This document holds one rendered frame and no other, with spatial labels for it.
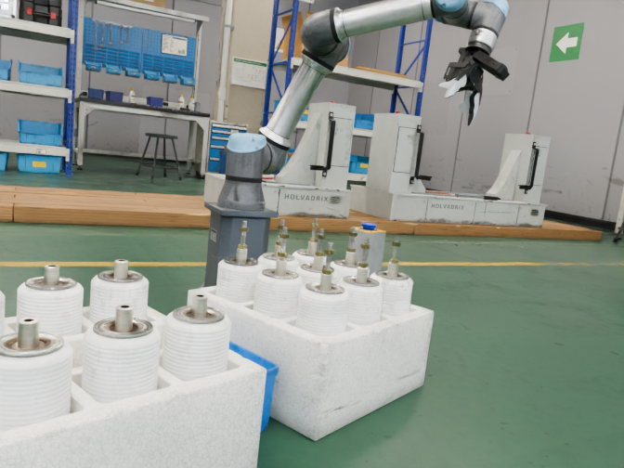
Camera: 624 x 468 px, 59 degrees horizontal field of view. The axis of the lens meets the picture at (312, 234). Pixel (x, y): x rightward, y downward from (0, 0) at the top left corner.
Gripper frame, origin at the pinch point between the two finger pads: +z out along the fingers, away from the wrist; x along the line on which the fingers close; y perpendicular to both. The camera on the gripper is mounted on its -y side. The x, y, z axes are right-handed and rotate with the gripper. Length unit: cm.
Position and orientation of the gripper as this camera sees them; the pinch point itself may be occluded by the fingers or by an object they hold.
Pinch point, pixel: (459, 112)
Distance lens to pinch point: 159.9
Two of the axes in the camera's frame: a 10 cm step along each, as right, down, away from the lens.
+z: -3.9, 9.1, -1.2
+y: -6.9, -2.0, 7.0
